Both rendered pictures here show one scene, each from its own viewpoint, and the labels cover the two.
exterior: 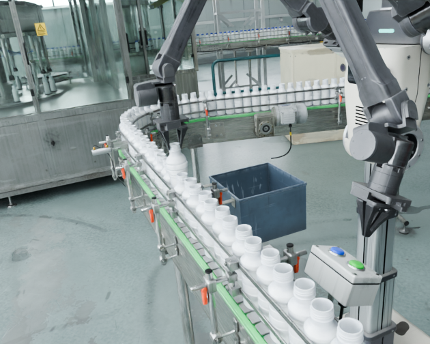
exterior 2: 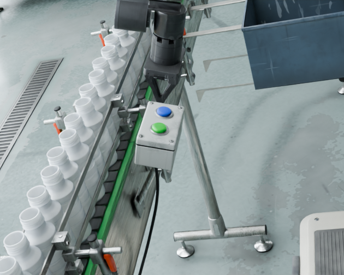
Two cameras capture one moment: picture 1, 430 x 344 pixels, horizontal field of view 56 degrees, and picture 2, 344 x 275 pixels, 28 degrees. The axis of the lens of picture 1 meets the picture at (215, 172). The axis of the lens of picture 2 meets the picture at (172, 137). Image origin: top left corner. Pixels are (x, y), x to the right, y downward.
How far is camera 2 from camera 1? 1.09 m
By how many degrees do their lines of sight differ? 37
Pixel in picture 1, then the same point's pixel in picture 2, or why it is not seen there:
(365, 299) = (159, 162)
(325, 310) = (66, 158)
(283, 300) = not seen: hidden behind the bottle
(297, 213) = (336, 53)
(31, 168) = not seen: outside the picture
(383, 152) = (129, 23)
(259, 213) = (274, 47)
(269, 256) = (77, 105)
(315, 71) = not seen: outside the picture
